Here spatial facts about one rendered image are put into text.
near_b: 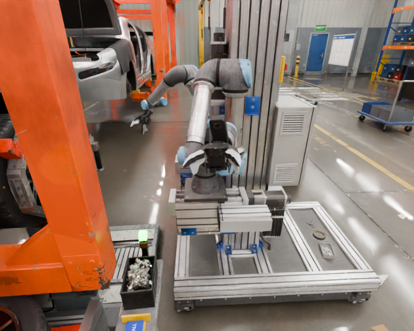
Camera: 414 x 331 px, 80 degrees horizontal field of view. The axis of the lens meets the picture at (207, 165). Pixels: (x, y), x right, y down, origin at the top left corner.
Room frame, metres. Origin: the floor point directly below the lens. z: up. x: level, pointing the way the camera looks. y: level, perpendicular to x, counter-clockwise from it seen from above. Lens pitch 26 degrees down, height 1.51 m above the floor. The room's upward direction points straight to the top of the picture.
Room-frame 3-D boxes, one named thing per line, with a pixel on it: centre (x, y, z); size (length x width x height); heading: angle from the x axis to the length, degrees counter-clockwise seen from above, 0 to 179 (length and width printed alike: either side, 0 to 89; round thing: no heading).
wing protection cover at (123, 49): (4.31, 1.38, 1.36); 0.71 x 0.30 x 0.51; 5
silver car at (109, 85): (5.97, 2.34, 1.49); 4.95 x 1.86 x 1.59; 5
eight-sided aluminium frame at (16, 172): (1.30, 0.95, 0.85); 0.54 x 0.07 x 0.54; 5
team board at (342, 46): (10.06, -4.98, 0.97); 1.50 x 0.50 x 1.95; 3
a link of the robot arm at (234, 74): (1.12, -0.12, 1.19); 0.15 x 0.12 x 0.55; 79
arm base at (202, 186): (1.15, 0.01, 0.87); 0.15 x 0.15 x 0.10
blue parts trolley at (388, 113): (4.99, -3.69, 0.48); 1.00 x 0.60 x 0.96; 1
